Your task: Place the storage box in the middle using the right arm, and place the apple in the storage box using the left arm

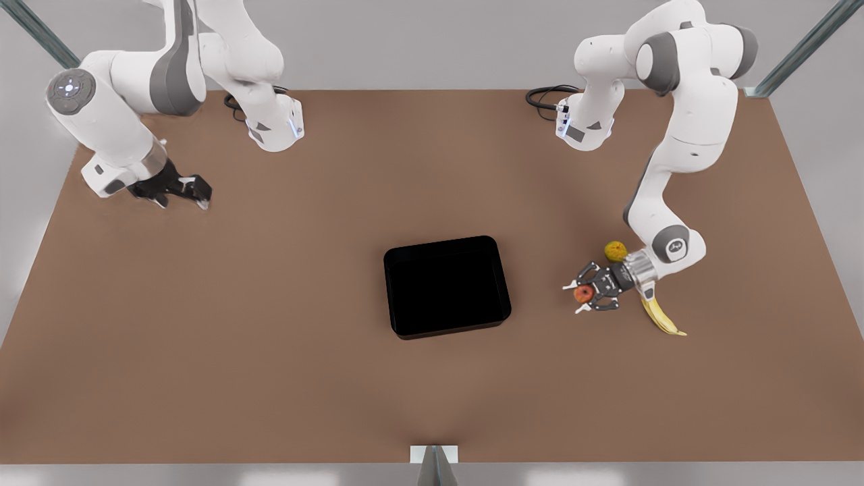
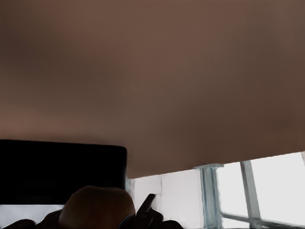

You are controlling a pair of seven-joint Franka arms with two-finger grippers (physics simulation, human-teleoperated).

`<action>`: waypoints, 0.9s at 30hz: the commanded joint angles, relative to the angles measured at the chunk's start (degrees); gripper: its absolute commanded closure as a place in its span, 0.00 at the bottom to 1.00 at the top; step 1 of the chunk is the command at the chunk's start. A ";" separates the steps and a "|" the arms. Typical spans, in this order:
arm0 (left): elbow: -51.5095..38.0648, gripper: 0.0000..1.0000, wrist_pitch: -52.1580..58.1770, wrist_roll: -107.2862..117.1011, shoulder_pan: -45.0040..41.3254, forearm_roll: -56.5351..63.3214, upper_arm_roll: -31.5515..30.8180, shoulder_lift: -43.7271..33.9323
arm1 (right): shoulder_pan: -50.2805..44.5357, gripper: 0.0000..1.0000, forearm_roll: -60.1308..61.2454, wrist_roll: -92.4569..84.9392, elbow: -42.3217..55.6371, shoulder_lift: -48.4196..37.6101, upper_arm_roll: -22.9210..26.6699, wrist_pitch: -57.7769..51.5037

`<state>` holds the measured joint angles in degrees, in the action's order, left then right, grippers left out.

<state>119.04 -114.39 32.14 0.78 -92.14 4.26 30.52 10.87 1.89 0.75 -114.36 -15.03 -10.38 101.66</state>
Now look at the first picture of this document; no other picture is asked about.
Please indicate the red apple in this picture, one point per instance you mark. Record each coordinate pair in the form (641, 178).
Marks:
(583, 293)

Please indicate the black storage box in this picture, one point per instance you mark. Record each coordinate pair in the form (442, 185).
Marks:
(447, 287)

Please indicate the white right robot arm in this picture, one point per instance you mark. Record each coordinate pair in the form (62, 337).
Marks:
(121, 88)

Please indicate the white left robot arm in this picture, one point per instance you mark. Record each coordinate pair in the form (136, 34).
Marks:
(682, 101)

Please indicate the yellow-green round fruit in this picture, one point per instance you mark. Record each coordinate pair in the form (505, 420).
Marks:
(615, 251)

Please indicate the yellow banana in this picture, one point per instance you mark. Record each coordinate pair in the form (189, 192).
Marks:
(660, 317)

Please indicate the silver frame post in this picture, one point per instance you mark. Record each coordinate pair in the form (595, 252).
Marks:
(435, 466)
(800, 50)
(40, 30)

